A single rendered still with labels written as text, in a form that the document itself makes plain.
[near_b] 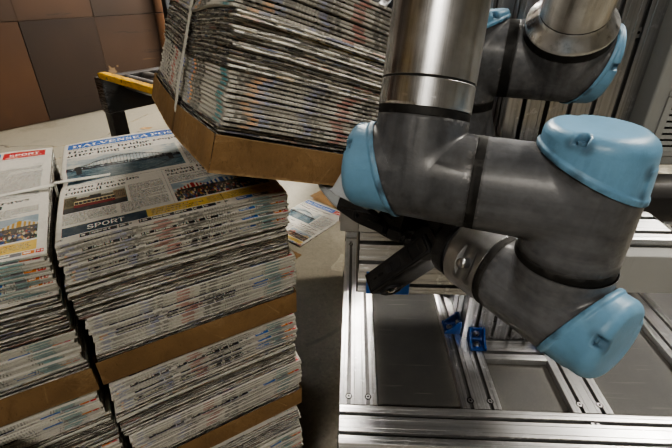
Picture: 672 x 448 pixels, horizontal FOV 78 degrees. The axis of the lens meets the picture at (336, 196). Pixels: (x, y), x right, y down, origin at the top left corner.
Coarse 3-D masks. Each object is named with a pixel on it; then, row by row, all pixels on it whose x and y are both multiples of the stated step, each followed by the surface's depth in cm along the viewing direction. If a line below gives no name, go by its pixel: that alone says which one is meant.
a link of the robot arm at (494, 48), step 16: (496, 16) 59; (496, 32) 60; (512, 32) 59; (496, 48) 60; (512, 48) 59; (480, 64) 61; (496, 64) 60; (512, 64) 60; (480, 80) 62; (496, 80) 62; (480, 96) 64; (496, 96) 66
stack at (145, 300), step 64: (0, 192) 57; (64, 192) 57; (128, 192) 57; (192, 192) 57; (256, 192) 57; (0, 256) 44; (64, 256) 47; (128, 256) 51; (192, 256) 55; (256, 256) 60; (0, 320) 45; (64, 320) 49; (128, 320) 54; (192, 320) 59; (0, 384) 49; (128, 384) 58; (192, 384) 64; (256, 384) 71
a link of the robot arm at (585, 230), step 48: (528, 144) 30; (576, 144) 27; (624, 144) 26; (480, 192) 30; (528, 192) 29; (576, 192) 27; (624, 192) 26; (528, 240) 31; (576, 240) 29; (624, 240) 28
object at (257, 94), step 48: (240, 0) 40; (288, 0) 43; (336, 0) 46; (240, 48) 41; (288, 48) 44; (336, 48) 47; (384, 48) 51; (192, 96) 54; (240, 96) 43; (288, 96) 46; (336, 96) 49; (288, 144) 48; (336, 144) 52
